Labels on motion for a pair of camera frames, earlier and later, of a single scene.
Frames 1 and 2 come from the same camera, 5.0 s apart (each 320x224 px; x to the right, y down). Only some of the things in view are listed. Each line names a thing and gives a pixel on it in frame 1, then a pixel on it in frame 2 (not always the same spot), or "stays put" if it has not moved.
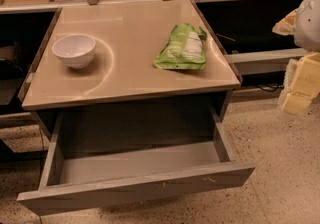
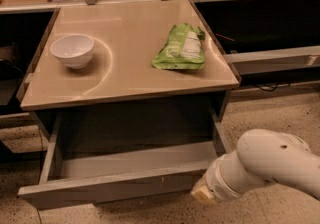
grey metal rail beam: (264, 61) stays put
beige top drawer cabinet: (121, 79) stays put
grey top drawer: (103, 157) stays put
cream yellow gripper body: (308, 24) -> (216, 182)
